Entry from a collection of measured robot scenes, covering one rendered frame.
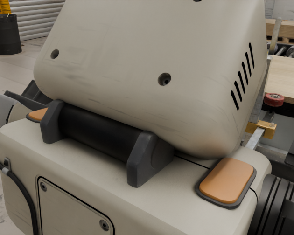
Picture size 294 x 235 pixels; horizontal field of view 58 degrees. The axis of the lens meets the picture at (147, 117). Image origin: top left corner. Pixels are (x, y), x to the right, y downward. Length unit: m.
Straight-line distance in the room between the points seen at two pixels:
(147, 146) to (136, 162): 0.01
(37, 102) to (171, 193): 0.28
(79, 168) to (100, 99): 0.06
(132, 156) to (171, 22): 0.11
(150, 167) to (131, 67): 0.08
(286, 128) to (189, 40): 1.25
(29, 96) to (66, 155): 0.21
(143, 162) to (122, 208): 0.04
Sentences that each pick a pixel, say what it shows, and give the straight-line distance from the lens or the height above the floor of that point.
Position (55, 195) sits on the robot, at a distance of 0.28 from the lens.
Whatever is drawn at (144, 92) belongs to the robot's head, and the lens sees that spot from 0.20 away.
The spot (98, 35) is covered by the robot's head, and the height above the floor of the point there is 1.34.
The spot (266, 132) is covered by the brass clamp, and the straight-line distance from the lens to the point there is 1.21.
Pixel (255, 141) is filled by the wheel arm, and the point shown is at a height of 0.82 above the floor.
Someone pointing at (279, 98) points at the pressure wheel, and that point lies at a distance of 1.31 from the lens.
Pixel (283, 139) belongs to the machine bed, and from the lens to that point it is 1.47.
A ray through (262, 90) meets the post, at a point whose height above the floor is 0.98.
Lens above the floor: 1.39
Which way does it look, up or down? 28 degrees down
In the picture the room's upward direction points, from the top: straight up
